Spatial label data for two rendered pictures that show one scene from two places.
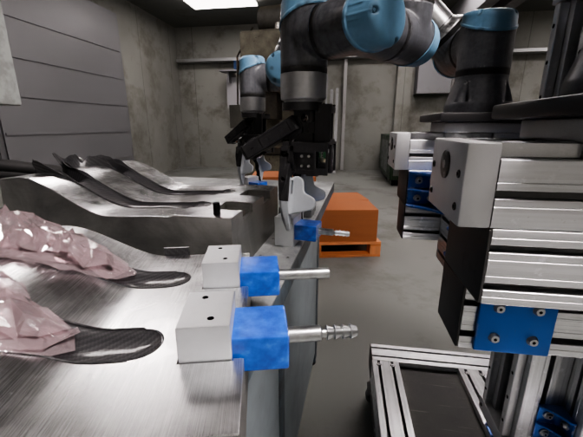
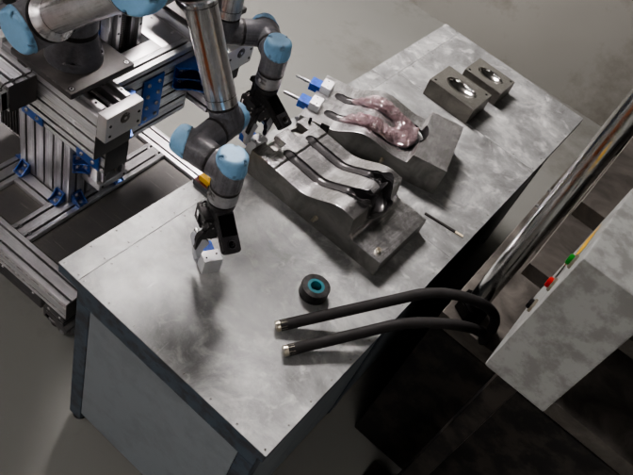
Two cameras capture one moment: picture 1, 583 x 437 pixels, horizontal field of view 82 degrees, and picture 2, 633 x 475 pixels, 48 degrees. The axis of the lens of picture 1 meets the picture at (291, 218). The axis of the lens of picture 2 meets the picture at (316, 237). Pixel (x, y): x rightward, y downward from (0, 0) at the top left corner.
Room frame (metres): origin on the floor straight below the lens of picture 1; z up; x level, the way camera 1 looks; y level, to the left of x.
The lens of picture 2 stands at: (2.16, 0.52, 2.32)
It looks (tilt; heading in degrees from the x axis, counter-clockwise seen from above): 47 degrees down; 188
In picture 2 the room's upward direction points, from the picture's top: 25 degrees clockwise
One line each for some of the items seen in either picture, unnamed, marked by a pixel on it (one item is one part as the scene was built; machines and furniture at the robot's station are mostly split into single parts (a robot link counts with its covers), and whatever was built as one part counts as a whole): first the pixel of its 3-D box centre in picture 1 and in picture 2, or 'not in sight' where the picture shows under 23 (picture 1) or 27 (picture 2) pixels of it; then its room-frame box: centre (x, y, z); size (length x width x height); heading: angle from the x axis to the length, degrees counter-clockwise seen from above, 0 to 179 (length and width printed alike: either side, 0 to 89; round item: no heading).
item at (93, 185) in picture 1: (132, 179); (343, 171); (0.60, 0.29, 0.92); 0.35 x 0.16 x 0.09; 78
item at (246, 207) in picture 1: (234, 217); (296, 133); (0.51, 0.09, 0.87); 0.05 x 0.05 x 0.04; 78
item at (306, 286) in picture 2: not in sight; (314, 289); (0.96, 0.40, 0.82); 0.08 x 0.08 x 0.04
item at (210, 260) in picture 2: (260, 185); (203, 247); (1.03, 0.10, 0.83); 0.13 x 0.05 x 0.05; 52
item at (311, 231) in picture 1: (313, 230); (246, 135); (0.58, -0.04, 0.83); 0.13 x 0.05 x 0.05; 72
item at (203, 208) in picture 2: (255, 133); (216, 212); (1.04, 0.11, 0.99); 0.09 x 0.08 x 0.12; 52
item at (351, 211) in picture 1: (311, 207); not in sight; (2.83, -0.17, 0.32); 1.15 x 0.92 x 0.64; 83
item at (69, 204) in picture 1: (131, 204); (339, 187); (0.61, 0.30, 0.87); 0.50 x 0.26 x 0.14; 78
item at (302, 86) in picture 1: (304, 89); (267, 78); (0.59, -0.02, 1.07); 0.08 x 0.08 x 0.05
